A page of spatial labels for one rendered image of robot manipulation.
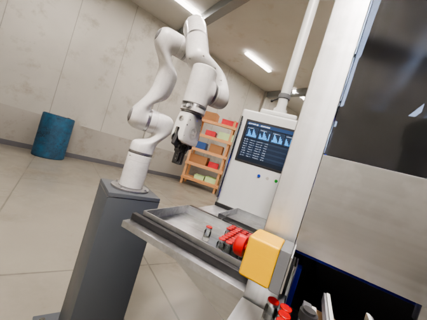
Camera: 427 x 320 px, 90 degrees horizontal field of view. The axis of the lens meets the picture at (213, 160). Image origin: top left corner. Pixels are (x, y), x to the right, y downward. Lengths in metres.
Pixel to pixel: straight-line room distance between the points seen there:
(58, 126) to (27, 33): 2.22
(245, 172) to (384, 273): 1.16
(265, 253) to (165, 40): 0.95
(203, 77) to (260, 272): 0.56
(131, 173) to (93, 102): 5.78
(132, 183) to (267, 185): 0.88
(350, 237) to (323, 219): 0.05
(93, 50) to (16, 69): 1.74
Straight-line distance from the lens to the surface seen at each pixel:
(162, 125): 1.12
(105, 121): 6.86
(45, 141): 6.05
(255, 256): 0.40
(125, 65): 7.09
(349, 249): 0.48
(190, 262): 0.59
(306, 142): 0.47
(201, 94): 0.71
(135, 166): 1.11
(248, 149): 1.54
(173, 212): 0.86
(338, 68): 0.52
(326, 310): 0.43
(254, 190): 1.53
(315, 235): 0.47
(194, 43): 0.87
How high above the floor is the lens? 1.14
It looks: 1 degrees down
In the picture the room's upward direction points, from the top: 17 degrees clockwise
